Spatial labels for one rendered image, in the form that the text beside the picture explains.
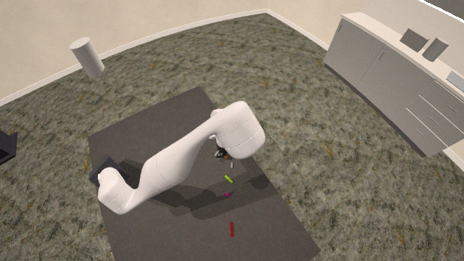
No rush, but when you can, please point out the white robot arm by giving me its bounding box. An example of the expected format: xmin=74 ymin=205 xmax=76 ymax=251
xmin=98 ymin=101 xmax=265 ymax=215

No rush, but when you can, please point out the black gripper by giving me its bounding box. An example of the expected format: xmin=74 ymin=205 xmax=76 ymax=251
xmin=214 ymin=145 xmax=228 ymax=158

